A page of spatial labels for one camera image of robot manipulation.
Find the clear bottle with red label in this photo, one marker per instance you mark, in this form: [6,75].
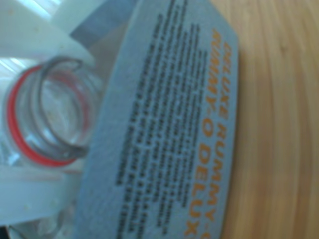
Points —
[57,112]

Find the grey cardboard box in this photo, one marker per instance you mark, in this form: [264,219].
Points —
[162,124]

